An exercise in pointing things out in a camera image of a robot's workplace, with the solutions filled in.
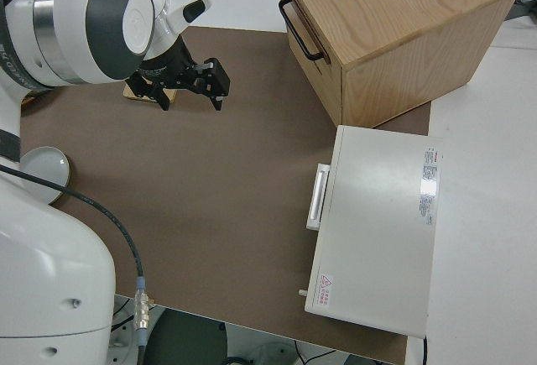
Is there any white toaster oven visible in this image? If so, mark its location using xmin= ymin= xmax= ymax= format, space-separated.
xmin=296 ymin=124 xmax=444 ymax=339

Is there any black cable with metal connector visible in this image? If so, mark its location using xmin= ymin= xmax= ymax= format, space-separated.
xmin=0 ymin=163 xmax=157 ymax=365

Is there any white oven door handle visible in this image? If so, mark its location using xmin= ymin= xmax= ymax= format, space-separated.
xmin=305 ymin=163 xmax=331 ymax=232

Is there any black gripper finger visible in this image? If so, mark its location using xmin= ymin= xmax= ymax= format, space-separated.
xmin=155 ymin=86 xmax=174 ymax=112
xmin=208 ymin=90 xmax=226 ymax=112

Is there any wooden drawer box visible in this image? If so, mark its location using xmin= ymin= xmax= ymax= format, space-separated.
xmin=272 ymin=0 xmax=523 ymax=128

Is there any small wooden block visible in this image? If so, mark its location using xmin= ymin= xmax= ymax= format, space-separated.
xmin=123 ymin=82 xmax=177 ymax=104

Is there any gray round plate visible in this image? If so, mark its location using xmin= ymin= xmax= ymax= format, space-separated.
xmin=20 ymin=145 xmax=72 ymax=206

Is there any brown table mat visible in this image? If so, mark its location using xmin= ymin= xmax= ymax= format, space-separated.
xmin=18 ymin=24 xmax=433 ymax=365

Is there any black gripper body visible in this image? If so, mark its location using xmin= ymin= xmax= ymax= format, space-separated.
xmin=127 ymin=37 xmax=232 ymax=101

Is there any black drawer handle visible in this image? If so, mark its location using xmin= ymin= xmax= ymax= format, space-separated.
xmin=278 ymin=0 xmax=332 ymax=64

